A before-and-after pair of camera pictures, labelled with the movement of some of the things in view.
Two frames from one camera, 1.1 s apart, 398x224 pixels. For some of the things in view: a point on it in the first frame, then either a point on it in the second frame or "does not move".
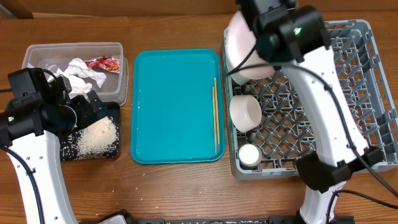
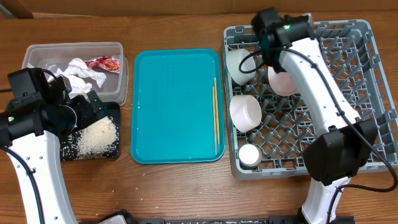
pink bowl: [245, 112] does not move
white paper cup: [250, 155] does not move
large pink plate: [242, 57] -> [282, 83]
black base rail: [344, 219] does not move
